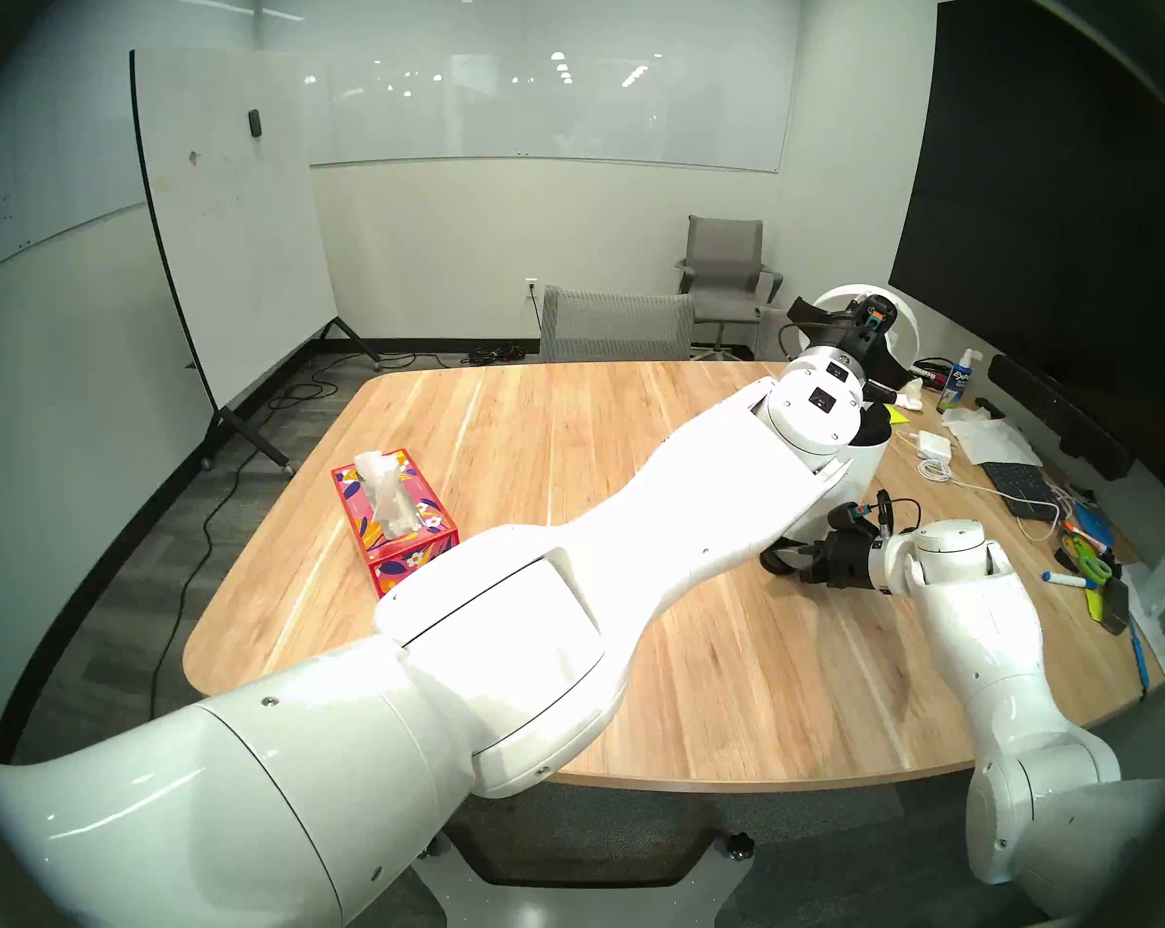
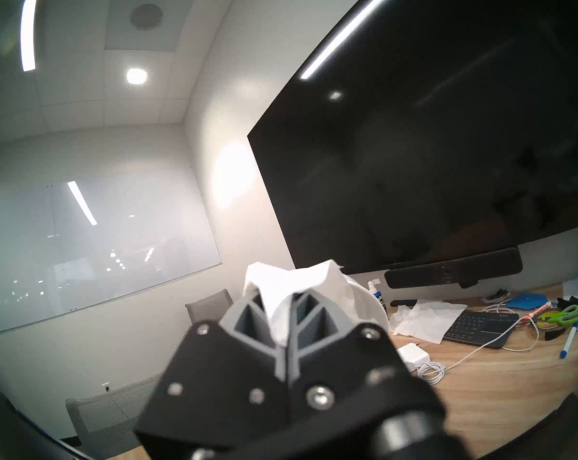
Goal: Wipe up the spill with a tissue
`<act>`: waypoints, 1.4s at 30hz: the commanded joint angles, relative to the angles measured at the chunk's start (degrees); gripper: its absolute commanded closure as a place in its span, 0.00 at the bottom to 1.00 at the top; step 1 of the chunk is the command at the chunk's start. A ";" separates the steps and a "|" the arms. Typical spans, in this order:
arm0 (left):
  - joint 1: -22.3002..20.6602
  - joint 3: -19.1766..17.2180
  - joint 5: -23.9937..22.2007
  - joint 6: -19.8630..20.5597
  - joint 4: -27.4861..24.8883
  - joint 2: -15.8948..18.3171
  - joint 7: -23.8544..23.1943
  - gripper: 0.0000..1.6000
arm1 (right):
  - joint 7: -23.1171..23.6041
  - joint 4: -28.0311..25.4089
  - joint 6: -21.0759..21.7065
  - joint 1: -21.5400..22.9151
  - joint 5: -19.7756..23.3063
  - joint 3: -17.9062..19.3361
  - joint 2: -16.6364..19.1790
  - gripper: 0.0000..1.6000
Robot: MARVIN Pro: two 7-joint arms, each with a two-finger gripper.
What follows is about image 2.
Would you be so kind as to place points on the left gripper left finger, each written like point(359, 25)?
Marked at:
point(221, 382)

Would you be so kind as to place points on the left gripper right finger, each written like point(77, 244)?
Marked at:
point(346, 368)

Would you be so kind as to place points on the white tissue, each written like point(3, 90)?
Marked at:
point(289, 284)

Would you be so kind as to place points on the white power charger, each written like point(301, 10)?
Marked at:
point(413, 356)

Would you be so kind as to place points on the grey fabric chair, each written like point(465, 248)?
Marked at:
point(210, 305)

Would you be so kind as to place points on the whiteboard cleaner spray bottle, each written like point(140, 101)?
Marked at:
point(377, 293)

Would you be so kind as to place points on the flat white paper towel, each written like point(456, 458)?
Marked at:
point(428, 320)

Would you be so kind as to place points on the grey mesh chair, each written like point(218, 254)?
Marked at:
point(111, 416)

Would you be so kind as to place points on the black keyboard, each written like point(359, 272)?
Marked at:
point(480, 327)

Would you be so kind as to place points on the black video bar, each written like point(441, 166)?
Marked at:
point(452, 270)

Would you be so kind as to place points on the blue flat object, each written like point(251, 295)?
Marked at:
point(528, 301)

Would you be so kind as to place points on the orange white marker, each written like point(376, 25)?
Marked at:
point(538, 311)

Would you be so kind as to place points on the blue white marker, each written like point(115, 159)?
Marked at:
point(569, 341)

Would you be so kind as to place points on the white paper sheet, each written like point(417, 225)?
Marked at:
point(572, 289)

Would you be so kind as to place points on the round ceiling light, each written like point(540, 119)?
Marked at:
point(136, 76)

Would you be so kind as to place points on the round ceiling speaker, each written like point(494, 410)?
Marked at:
point(146, 16)

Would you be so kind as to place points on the ceiling strip light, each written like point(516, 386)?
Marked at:
point(28, 32)

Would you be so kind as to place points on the wide glass wall board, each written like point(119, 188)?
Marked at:
point(102, 248)

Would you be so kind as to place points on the large black wall screen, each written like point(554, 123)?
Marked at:
point(437, 128)

